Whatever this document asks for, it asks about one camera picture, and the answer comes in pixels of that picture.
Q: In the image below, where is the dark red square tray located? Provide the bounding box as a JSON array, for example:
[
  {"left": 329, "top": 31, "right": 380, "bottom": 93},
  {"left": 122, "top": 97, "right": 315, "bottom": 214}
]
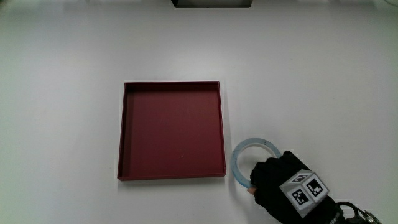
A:
[{"left": 117, "top": 80, "right": 227, "bottom": 182}]

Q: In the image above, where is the person's right hand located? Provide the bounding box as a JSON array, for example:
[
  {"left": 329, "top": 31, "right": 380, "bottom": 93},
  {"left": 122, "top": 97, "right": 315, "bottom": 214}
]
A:
[{"left": 247, "top": 150, "right": 347, "bottom": 224}]

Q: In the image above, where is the black glove cable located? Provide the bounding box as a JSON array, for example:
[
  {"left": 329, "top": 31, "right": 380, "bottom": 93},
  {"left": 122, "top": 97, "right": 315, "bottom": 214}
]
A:
[{"left": 336, "top": 201, "right": 383, "bottom": 224}]

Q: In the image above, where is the blue tape roll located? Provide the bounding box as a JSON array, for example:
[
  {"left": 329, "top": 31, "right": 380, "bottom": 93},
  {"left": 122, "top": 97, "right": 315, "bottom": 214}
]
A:
[{"left": 230, "top": 138, "right": 282, "bottom": 189}]

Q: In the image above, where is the dark monitor base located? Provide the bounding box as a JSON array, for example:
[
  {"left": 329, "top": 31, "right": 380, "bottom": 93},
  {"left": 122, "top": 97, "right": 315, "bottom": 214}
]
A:
[{"left": 170, "top": 0, "right": 253, "bottom": 9}]

